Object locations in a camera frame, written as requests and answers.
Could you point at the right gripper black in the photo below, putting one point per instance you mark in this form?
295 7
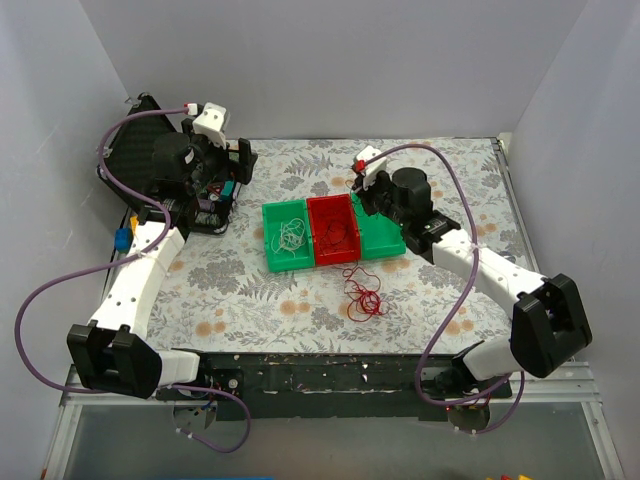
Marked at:
368 195

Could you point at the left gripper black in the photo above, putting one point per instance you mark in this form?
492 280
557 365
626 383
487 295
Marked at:
232 163

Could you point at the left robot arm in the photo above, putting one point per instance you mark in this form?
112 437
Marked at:
110 352

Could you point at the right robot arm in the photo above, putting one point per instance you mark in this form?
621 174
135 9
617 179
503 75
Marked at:
548 321

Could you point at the green plastic bin right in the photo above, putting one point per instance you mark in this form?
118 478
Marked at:
379 236

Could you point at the green plastic bin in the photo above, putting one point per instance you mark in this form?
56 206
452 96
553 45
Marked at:
287 236
379 236

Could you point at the red plastic bin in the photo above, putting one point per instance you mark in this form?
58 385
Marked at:
334 230

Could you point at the green plastic bin left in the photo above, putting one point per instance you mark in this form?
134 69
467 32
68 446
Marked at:
287 236

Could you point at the blue toy brick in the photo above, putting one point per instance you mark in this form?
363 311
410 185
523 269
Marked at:
123 240

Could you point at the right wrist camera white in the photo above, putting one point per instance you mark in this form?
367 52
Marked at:
366 166

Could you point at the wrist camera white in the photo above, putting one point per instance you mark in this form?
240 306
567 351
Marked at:
212 123
366 166

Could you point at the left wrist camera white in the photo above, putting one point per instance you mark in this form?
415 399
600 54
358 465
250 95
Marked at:
212 123

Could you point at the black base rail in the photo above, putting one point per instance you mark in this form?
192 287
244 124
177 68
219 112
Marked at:
319 385

